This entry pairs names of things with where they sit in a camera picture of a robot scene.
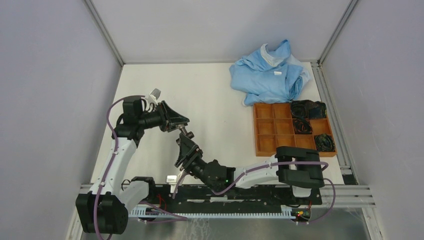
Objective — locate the white slotted cable duct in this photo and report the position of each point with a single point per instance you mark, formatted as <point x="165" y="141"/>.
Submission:
<point x="144" y="212"/>

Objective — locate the dark metal faucet tee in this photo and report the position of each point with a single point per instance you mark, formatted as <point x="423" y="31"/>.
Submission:
<point x="188" y="135"/>

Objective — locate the small grey faucet fitting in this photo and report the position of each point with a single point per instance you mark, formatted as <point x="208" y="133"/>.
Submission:
<point x="182" y="128"/>

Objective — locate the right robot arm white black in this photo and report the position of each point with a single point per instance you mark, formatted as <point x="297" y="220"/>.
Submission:
<point x="299" y="168"/>

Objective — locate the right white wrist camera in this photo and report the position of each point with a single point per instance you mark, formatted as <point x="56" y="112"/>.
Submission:
<point x="172" y="181"/>

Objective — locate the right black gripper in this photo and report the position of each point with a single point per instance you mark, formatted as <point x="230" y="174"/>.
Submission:
<point x="192" y="148"/>

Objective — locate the orange compartment tray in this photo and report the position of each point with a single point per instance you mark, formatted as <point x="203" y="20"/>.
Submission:
<point x="275" y="125"/>

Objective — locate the blue crumpled cloth garment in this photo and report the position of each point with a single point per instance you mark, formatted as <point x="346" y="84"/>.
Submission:
<point x="269" y="76"/>

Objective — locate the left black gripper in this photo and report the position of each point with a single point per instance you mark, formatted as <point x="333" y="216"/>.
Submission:
<point x="174" y="117"/>

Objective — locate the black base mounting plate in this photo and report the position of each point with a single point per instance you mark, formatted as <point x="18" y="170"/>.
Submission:
<point x="199" y="199"/>

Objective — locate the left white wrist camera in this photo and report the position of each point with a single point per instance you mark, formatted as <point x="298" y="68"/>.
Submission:
<point x="154" y="96"/>

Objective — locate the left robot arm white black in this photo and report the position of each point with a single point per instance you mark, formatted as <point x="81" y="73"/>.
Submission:
<point x="104" y="209"/>

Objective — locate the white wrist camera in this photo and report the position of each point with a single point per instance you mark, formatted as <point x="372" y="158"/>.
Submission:
<point x="172" y="181"/>
<point x="154" y="96"/>

